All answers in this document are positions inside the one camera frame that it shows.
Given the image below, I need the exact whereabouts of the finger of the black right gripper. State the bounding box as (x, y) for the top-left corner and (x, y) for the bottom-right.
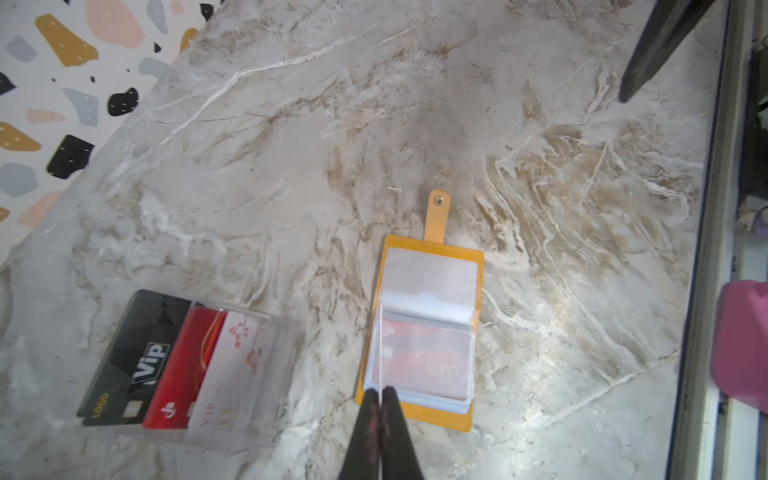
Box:
(618, 0), (714, 103)

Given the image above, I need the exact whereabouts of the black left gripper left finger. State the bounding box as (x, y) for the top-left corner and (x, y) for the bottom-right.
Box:
(338, 389), (380, 480)

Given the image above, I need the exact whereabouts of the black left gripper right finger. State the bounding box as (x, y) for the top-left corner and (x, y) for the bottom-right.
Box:
(380, 386), (424, 480)

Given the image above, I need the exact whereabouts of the red VIP card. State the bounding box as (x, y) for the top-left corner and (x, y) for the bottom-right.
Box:
(371, 318), (474, 402)
(377, 301), (385, 404)

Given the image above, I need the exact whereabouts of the yellow leather card holder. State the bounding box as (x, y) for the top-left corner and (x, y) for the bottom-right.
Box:
(356, 189), (484, 432)

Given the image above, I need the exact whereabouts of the black VIP card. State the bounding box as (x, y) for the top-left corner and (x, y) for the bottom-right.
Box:
(80, 290), (192, 427)

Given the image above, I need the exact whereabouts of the clear acrylic card stand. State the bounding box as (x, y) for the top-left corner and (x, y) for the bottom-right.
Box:
(142, 302), (304, 454)

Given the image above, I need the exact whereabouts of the white pink floral card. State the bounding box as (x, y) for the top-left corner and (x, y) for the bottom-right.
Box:
(188, 311), (275, 436)

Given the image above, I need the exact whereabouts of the pink tape measure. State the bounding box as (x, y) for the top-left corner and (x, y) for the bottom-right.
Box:
(711, 280), (767, 413)

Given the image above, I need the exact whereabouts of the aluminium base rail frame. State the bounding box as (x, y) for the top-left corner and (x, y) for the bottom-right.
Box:
(666, 1), (767, 479)

